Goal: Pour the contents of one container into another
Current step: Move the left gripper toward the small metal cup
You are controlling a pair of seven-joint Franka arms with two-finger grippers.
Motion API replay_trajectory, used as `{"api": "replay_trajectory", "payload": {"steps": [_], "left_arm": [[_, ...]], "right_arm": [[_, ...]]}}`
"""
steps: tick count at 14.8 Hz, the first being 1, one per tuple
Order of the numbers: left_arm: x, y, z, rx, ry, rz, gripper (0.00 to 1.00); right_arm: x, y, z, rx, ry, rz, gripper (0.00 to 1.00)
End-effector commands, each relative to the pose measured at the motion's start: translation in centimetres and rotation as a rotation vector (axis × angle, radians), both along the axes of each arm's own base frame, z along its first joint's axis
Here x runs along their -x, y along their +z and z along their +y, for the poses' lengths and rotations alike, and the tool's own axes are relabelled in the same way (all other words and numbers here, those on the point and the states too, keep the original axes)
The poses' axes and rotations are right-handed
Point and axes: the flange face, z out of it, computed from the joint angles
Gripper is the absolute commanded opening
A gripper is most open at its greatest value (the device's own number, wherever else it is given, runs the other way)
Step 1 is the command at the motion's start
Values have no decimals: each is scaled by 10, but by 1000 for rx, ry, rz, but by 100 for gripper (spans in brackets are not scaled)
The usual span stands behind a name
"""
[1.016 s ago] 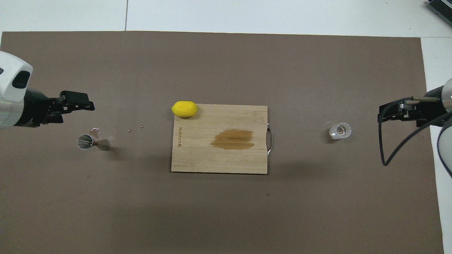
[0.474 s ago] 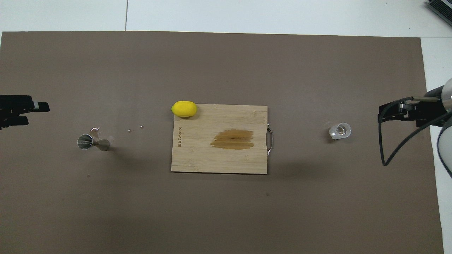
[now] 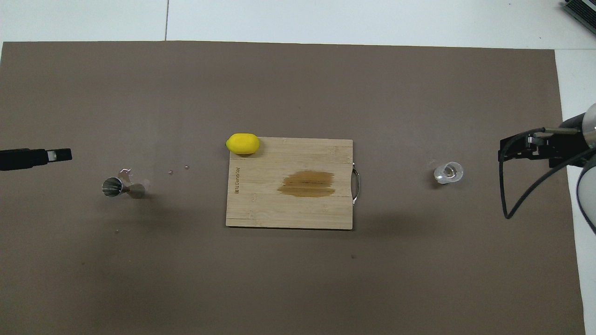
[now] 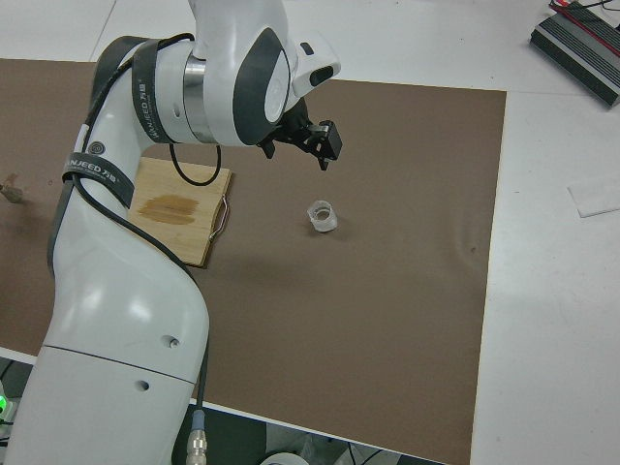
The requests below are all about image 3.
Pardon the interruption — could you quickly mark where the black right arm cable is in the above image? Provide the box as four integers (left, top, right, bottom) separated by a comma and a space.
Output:
498, 128, 596, 219

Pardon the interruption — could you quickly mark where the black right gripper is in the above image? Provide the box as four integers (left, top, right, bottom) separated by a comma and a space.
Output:
499, 133, 592, 168

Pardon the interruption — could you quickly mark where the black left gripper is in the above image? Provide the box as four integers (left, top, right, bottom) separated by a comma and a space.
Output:
0, 148, 73, 171

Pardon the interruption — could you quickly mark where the yellow lemon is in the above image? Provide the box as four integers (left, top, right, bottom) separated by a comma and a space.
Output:
226, 133, 260, 155

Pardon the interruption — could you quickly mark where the grey ribbed device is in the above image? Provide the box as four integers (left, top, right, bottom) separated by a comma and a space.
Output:
561, 0, 596, 21

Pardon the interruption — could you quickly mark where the steel double jigger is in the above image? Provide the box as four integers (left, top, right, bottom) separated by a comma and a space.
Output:
102, 177, 146, 199

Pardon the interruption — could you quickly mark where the brown table mat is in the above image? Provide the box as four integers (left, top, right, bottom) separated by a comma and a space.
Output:
0, 41, 586, 335

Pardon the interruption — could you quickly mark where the wooden cutting board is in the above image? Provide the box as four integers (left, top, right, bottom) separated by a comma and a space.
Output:
226, 137, 360, 230

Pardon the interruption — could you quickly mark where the clear glass cup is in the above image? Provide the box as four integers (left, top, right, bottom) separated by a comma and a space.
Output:
434, 161, 464, 185

